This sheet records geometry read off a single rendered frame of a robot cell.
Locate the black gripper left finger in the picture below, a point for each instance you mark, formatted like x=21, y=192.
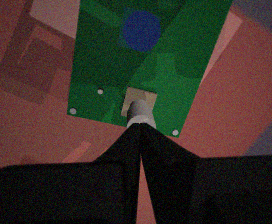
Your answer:
x=106, y=188

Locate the green circuit board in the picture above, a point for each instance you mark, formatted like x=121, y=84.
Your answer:
x=142, y=61

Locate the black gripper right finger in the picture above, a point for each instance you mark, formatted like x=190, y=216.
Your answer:
x=180, y=182

